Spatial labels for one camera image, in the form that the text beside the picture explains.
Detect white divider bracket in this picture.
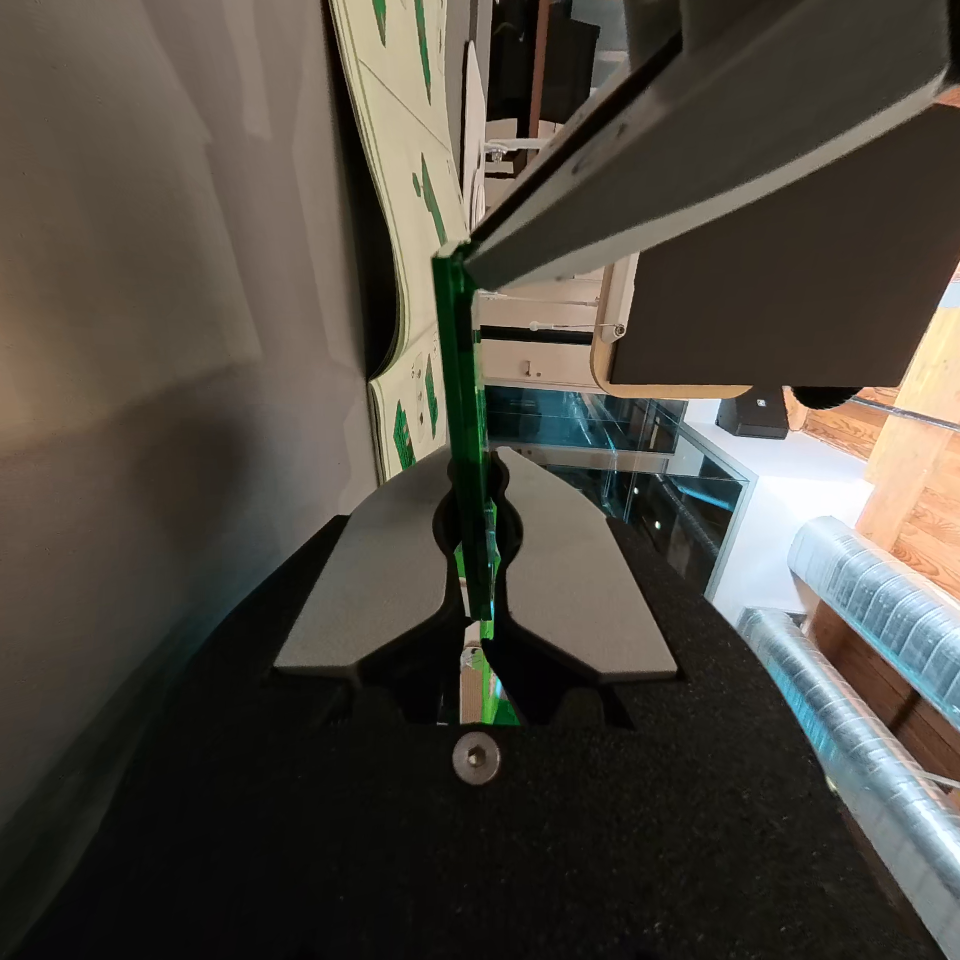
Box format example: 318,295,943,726
483,135,565,164

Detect dark wooden table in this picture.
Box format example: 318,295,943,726
528,0,558,145

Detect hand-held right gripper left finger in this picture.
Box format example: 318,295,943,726
273,450,471,726

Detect black speaker box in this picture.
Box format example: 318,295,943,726
715,393,791,441

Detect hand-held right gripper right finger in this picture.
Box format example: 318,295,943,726
482,447,681,726

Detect grey desk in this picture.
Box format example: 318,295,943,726
0,0,399,834

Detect open instruction booklet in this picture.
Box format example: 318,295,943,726
325,0,483,483

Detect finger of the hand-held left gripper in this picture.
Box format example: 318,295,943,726
459,0,952,292

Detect silver ventilation duct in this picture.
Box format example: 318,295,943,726
786,515,960,725
736,606,960,948

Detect glass partition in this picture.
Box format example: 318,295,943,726
483,381,756,603

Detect green brick plate assembly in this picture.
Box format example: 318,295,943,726
430,240,505,644

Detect black desk divider panel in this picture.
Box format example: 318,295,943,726
591,112,960,400

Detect black fuzzy object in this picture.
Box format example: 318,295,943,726
783,384,861,411

